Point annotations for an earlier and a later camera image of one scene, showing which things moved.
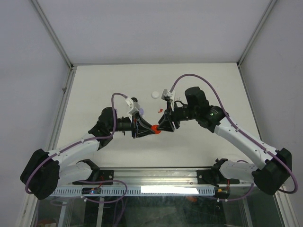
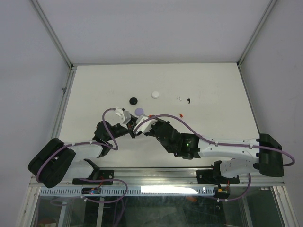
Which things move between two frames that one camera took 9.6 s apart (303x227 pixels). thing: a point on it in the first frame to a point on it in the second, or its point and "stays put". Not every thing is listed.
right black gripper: [167, 125] to [158, 123]
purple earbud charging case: [141, 111] stays put
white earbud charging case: [155, 94] stays put
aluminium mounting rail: [164, 178] stays put
